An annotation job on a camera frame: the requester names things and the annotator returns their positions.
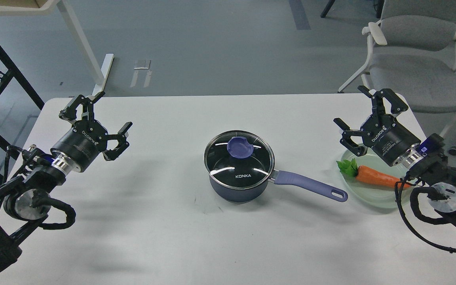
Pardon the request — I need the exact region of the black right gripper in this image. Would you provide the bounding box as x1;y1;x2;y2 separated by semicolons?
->
333;85;422;167

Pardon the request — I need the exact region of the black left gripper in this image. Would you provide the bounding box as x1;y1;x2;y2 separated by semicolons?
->
50;91;133;174

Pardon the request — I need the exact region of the glass lid with blue knob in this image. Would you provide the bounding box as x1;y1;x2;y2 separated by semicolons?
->
204;130;275;190

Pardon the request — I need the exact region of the blue saucepan with handle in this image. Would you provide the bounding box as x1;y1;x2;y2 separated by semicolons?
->
203;130;348;204

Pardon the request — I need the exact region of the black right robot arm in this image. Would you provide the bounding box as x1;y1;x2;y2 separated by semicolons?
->
334;86;456;253

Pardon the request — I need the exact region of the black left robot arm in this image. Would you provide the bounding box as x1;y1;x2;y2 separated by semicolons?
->
0;91;132;272

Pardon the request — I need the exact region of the orange toy carrot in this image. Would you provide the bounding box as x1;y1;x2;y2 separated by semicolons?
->
336;158;400;188

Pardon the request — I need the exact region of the pale green glass plate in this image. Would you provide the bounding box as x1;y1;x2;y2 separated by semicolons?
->
340;148;407;209

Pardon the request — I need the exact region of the grey office chair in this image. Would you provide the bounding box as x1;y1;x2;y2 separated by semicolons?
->
337;0;456;137

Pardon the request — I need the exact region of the white desk frame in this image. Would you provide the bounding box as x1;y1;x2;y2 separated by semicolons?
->
0;0;114;96

